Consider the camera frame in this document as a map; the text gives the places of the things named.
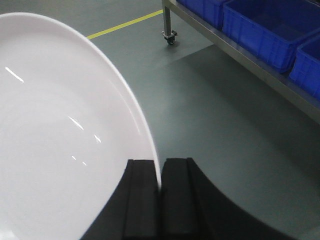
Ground blue plastic crate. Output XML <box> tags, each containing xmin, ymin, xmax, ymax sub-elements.
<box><xmin>222</xmin><ymin>0</ymin><xmax>320</xmax><ymax>73</ymax></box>
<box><xmin>289</xmin><ymin>35</ymin><xmax>320</xmax><ymax>100</ymax></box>

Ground blue crate background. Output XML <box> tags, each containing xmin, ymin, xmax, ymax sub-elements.
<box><xmin>177</xmin><ymin>0</ymin><xmax>235</xmax><ymax>30</ymax></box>

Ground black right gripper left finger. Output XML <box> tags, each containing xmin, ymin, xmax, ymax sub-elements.
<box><xmin>82</xmin><ymin>159</ymin><xmax>159</xmax><ymax>240</ymax></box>

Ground pink round plate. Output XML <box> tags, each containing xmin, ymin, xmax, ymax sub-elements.
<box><xmin>0</xmin><ymin>12</ymin><xmax>161</xmax><ymax>240</ymax></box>

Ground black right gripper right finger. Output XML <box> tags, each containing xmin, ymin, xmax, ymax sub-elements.
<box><xmin>160</xmin><ymin>158</ymin><xmax>291</xmax><ymax>240</ymax></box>

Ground steel wheeled table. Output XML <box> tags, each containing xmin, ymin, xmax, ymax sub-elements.
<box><xmin>161</xmin><ymin>0</ymin><xmax>320</xmax><ymax>123</ymax></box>

